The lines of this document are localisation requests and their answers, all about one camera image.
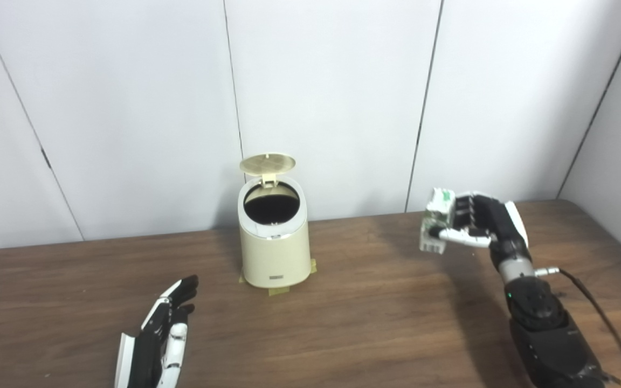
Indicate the cream-colored round bin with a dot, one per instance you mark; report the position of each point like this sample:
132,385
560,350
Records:
274,256

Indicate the cream round bin lid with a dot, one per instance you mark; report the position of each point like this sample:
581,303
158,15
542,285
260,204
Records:
267,163

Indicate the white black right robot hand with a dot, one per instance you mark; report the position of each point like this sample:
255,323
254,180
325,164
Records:
499,226

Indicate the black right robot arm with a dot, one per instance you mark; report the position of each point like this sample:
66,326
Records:
547,334

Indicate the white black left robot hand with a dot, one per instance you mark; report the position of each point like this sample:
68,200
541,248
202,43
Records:
151,350

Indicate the black wall panel hinge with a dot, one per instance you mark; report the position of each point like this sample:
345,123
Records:
46,158

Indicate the white green milk carton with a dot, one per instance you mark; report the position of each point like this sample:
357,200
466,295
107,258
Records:
440,207

